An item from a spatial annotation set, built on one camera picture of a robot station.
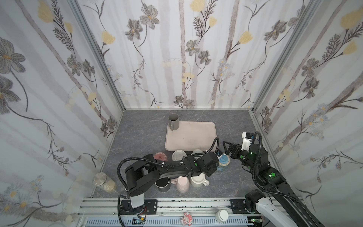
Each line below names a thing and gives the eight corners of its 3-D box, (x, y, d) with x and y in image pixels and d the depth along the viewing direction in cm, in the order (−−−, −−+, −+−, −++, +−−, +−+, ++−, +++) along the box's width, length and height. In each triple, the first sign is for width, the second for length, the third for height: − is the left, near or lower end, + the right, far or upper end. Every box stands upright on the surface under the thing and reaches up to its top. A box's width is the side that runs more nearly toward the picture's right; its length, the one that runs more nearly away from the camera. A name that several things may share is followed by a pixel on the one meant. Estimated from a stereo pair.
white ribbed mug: (173, 163, 92) (172, 157, 85) (171, 157, 94) (171, 151, 88) (185, 160, 93) (186, 154, 87) (184, 154, 96) (184, 148, 89)
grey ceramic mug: (168, 132, 107) (167, 123, 98) (169, 122, 113) (168, 113, 104) (178, 133, 107) (178, 123, 98) (179, 122, 113) (178, 113, 105)
